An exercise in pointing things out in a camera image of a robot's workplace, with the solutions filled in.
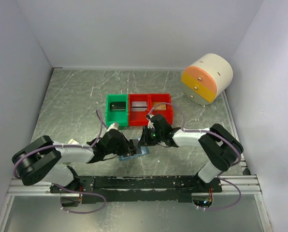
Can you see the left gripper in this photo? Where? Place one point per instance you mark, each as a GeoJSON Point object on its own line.
{"type": "Point", "coordinates": [127, 147]}

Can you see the red plastic bin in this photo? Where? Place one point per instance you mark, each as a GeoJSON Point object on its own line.
{"type": "Point", "coordinates": [163, 98]}
{"type": "Point", "coordinates": [138, 118]}

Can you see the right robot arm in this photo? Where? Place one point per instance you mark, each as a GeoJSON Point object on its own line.
{"type": "Point", "coordinates": [221, 148]}

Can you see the white striped card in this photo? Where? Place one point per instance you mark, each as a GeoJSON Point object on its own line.
{"type": "Point", "coordinates": [139, 106]}

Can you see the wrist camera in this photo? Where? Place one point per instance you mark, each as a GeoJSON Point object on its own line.
{"type": "Point", "coordinates": [114, 126]}
{"type": "Point", "coordinates": [150, 124]}

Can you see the blue card holder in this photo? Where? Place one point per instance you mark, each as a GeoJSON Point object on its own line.
{"type": "Point", "coordinates": [135, 153]}

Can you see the gold card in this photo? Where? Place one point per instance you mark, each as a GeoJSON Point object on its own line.
{"type": "Point", "coordinates": [159, 106]}

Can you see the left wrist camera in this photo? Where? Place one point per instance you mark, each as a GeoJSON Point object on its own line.
{"type": "Point", "coordinates": [114, 126]}

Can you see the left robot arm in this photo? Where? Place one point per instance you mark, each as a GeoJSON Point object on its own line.
{"type": "Point", "coordinates": [45, 160]}

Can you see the green plastic bin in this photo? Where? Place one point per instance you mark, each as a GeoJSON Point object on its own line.
{"type": "Point", "coordinates": [121, 117]}

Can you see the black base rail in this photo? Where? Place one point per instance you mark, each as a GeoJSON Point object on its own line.
{"type": "Point", "coordinates": [139, 188]}

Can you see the round drawer cabinet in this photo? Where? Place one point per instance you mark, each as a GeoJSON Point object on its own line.
{"type": "Point", "coordinates": [205, 79]}

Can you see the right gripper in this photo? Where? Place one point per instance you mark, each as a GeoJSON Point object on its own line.
{"type": "Point", "coordinates": [145, 140]}

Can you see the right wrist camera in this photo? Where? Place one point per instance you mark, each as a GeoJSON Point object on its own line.
{"type": "Point", "coordinates": [150, 124]}

